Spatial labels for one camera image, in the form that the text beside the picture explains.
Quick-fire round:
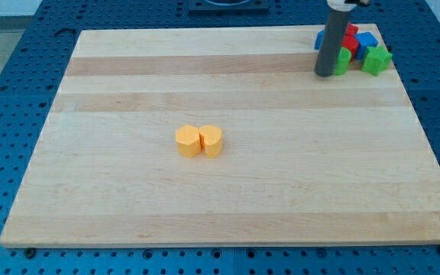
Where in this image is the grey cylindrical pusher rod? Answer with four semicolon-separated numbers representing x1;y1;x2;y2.
314;8;351;77

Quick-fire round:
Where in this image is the yellow hexagon block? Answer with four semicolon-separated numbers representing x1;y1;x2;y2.
175;125;202;158

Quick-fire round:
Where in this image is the small red block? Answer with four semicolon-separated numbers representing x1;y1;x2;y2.
345;23;359;37

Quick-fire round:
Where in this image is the blue block behind rod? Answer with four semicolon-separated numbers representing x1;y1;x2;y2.
314;30;325;50

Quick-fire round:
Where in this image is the red rounded block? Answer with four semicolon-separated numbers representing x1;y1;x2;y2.
342;34;359;61

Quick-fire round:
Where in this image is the blue cube block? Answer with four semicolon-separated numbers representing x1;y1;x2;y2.
355;32;378;60

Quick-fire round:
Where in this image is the green rounded block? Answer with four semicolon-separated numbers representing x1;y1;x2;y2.
334;47;352;76

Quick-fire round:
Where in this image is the green star block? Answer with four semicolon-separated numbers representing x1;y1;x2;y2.
361;46;393;76

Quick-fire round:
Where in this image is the wooden board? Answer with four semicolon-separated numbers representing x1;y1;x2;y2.
0;25;440;248

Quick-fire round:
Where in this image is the yellow heart block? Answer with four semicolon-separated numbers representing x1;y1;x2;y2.
199;125;223;158

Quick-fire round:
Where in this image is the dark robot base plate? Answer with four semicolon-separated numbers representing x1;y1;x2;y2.
187;0;271;14

